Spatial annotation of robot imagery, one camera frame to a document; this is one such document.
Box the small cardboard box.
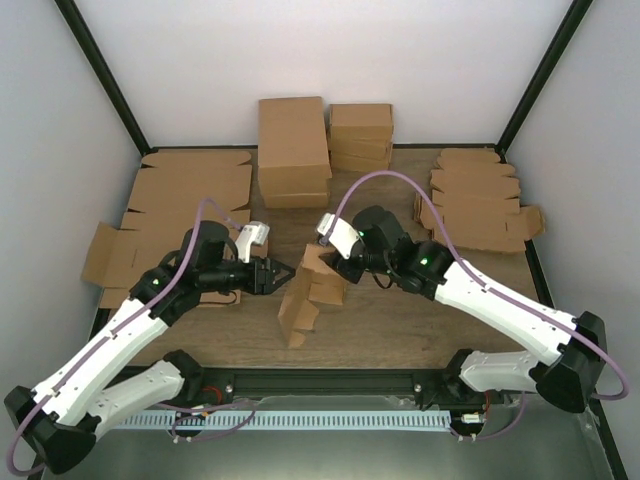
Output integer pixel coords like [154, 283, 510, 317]
[278, 244, 347, 348]

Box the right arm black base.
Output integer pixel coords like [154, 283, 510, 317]
[411, 364, 501, 410]

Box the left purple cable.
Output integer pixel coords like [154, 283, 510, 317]
[6, 198, 258, 474]

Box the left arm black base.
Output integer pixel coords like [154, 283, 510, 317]
[167, 369, 235, 408]

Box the bottom large folded box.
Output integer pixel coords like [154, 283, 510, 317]
[263, 192, 329, 209]

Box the small folded box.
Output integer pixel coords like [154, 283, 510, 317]
[327, 133, 392, 160]
[329, 103, 394, 140]
[330, 152, 391, 173]

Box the left black frame post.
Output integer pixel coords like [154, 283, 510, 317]
[54, 0, 152, 157]

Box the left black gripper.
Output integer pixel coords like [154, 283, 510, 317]
[201, 254, 297, 296]

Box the top small folded box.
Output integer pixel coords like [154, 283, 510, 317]
[329, 103, 394, 140]

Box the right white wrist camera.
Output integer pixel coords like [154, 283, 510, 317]
[316, 213, 364, 259]

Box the large folded box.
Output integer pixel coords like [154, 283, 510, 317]
[263, 192, 329, 209]
[258, 96, 332, 196]

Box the bottom small folded box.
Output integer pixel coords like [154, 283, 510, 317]
[330, 152, 391, 173]

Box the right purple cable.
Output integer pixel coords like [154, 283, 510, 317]
[324, 170, 630, 443]

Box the middle small folded box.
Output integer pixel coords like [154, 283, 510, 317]
[327, 133, 392, 160]

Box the light blue slotted cable duct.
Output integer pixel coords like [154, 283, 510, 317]
[117, 410, 451, 433]

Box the black front frame rail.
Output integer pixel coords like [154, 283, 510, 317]
[59, 367, 593, 401]

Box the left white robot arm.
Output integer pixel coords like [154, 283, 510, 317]
[4, 221, 295, 474]

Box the right black frame post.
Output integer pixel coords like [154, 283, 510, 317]
[496, 0, 593, 154]

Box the small flat cardboard blank stack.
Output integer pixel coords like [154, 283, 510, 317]
[414, 148, 545, 253]

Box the top large folded box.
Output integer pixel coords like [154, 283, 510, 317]
[258, 96, 332, 196]

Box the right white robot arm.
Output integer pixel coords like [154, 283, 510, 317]
[316, 205, 606, 413]

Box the large flat cardboard blank stack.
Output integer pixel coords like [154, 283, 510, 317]
[82, 149, 253, 309]

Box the purple cable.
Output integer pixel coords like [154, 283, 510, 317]
[324, 170, 630, 443]
[6, 198, 258, 474]

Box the black frame post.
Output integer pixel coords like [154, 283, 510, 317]
[496, 0, 593, 154]
[54, 0, 152, 157]

